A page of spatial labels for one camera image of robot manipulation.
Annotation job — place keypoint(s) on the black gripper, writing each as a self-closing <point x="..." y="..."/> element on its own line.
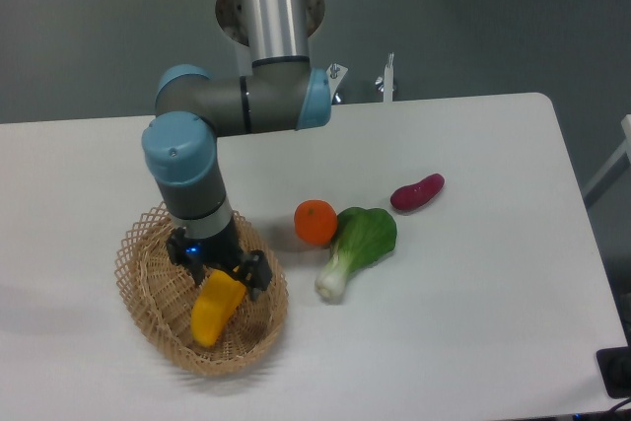
<point x="221" y="251"/>

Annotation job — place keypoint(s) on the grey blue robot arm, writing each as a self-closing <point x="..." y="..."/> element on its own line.
<point x="192" y="111"/>

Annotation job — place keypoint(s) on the woven wicker basket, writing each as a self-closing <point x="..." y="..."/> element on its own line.
<point x="160" y="296"/>

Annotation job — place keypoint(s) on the orange tangerine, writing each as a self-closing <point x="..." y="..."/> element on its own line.
<point x="315" y="222"/>

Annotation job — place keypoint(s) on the green bok choy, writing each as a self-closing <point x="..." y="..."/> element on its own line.
<point x="363" y="237"/>

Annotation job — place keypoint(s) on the purple sweet potato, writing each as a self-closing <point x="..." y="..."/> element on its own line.
<point x="416" y="195"/>

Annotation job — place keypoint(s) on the black device at table edge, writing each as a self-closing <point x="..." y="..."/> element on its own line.
<point x="614" y="366"/>

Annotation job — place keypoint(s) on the white frame at right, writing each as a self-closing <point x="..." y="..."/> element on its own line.
<point x="612" y="169"/>

